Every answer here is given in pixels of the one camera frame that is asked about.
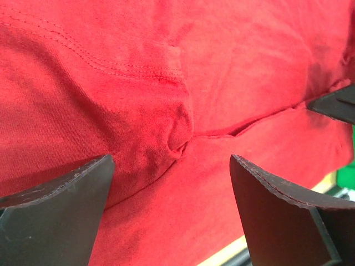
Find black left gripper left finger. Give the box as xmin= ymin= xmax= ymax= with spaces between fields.
xmin=1 ymin=155 xmax=115 ymax=265

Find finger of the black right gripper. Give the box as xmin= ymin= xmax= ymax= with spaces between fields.
xmin=307 ymin=84 xmax=355 ymax=125

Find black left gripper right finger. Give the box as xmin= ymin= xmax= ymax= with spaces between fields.
xmin=230 ymin=155 xmax=354 ymax=265

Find dark red t-shirt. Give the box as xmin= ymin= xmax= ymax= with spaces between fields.
xmin=1 ymin=1 xmax=354 ymax=265

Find green plastic bin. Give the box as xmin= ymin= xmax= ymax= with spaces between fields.
xmin=337 ymin=161 xmax=355 ymax=190

